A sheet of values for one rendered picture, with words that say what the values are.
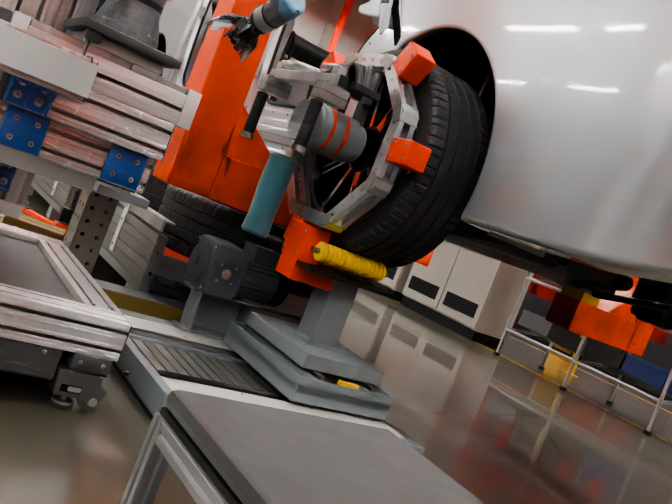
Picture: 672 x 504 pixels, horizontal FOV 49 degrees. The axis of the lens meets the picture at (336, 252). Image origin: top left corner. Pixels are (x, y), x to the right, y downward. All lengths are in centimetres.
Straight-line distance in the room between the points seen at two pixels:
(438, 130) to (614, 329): 232
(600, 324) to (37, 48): 318
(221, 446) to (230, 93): 183
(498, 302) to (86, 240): 512
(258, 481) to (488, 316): 639
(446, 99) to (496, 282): 502
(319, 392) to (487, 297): 500
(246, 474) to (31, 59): 100
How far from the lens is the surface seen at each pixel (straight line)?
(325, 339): 235
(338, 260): 216
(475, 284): 719
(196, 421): 92
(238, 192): 261
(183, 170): 251
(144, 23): 174
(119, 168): 178
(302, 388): 212
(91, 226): 261
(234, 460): 84
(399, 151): 199
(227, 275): 243
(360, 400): 225
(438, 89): 214
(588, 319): 397
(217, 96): 254
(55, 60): 158
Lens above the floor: 62
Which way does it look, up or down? 3 degrees down
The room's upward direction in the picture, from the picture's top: 22 degrees clockwise
